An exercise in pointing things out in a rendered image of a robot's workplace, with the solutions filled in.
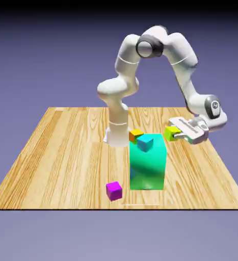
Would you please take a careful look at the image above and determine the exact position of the small yellow-green cube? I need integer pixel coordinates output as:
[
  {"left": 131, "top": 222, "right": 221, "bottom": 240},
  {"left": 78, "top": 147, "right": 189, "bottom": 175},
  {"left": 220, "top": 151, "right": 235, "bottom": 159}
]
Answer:
[{"left": 164, "top": 126, "right": 182, "bottom": 142}]

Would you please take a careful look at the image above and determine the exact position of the small cyan cube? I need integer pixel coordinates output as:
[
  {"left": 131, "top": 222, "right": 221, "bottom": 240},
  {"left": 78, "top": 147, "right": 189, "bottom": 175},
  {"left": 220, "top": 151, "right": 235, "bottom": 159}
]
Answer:
[{"left": 136, "top": 134, "right": 154, "bottom": 153}]

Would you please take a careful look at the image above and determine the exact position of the large green box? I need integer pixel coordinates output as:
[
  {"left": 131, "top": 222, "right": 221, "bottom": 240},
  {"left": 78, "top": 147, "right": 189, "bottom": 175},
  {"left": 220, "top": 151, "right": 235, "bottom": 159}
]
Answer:
[{"left": 129, "top": 133, "right": 168, "bottom": 191}]

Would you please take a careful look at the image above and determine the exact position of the small orange cube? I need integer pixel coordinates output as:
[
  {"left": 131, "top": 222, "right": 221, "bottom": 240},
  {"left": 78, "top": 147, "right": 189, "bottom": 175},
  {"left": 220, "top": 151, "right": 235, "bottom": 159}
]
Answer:
[{"left": 128, "top": 128, "right": 144, "bottom": 143}]

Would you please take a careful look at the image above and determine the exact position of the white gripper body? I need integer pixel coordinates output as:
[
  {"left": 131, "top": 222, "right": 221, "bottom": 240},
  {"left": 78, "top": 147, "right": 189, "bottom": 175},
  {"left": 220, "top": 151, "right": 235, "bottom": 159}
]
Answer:
[{"left": 168, "top": 117, "right": 209, "bottom": 145}]

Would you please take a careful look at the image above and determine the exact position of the small magenta cube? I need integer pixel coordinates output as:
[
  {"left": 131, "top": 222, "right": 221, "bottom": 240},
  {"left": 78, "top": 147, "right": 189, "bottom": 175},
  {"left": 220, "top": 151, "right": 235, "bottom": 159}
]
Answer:
[{"left": 105, "top": 180, "right": 123, "bottom": 202}]

